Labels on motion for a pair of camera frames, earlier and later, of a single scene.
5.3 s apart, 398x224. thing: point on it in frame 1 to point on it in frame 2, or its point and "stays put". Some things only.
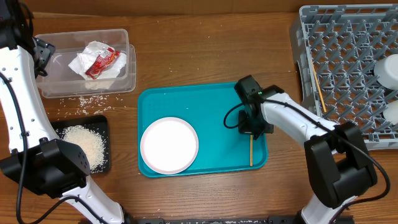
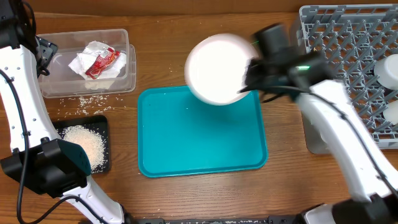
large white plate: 169,145 to 214,68
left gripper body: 43,54 stays put
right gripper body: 254,124 to 251,81
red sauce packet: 105,58 stays put
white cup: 391,113 stays put
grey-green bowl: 387,70 stays put
